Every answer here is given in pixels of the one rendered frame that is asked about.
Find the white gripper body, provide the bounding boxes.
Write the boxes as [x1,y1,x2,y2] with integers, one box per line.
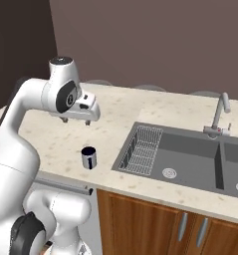
[49,99,102,123]

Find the grey mug with dark inside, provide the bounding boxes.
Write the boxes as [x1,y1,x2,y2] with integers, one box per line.
[81,145,99,170]

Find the grey double kitchen sink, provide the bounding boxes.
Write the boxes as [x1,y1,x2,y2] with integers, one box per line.
[111,121,238,200]

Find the brown wooden cabinet door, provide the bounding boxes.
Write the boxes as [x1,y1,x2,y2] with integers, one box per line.
[96,188,195,255]
[184,212,238,255]

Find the grey metal faucet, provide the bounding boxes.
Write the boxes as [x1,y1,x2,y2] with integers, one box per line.
[202,92,232,140]

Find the grey stool seat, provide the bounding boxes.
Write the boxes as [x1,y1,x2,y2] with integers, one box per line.
[189,90,222,99]
[133,83,167,93]

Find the white dishwasher front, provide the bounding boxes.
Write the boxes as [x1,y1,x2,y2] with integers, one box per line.
[24,178,104,255]

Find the grey wire dish rack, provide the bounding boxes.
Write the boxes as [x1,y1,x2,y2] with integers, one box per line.
[118,125,164,175]

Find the grey dishwasher handle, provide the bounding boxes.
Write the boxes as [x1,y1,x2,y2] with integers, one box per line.
[33,176,95,197]

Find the grey cabinet door handle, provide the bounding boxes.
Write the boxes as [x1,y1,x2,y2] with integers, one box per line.
[195,216,210,249]
[177,211,189,243]

